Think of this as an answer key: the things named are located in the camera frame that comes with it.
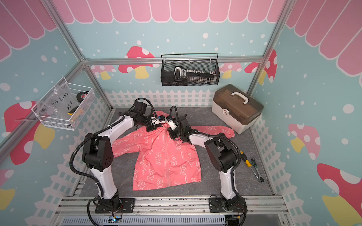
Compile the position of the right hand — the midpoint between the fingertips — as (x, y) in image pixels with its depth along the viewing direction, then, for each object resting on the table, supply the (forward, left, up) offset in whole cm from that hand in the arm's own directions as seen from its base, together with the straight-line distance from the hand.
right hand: (168, 129), depth 96 cm
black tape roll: (+5, +47, +26) cm, 54 cm away
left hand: (+1, +5, +3) cm, 6 cm away
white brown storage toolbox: (+8, -45, +10) cm, 47 cm away
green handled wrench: (-31, -57, -10) cm, 65 cm away
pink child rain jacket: (-19, +3, -8) cm, 21 cm away
